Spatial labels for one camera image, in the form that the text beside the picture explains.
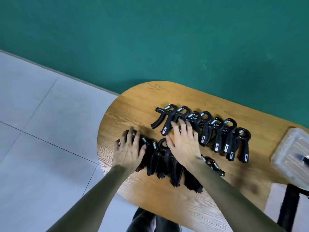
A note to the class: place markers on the person's right hand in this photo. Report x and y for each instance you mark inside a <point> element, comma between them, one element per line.
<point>186,147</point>

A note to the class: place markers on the person's right forearm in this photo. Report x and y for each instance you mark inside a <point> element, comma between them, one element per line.
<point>229,202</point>

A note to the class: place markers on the person's left hand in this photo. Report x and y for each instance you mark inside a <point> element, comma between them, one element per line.
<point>128,157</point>

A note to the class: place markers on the person's left forearm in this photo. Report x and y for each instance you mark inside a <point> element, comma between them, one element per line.
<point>96,202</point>

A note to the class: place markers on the wooden table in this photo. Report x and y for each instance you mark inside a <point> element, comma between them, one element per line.
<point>135,106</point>

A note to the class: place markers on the clear lid with black handle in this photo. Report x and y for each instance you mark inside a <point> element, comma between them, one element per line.
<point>289,152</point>

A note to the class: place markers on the person's dark trousers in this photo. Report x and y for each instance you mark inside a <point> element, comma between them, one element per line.
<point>144,222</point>

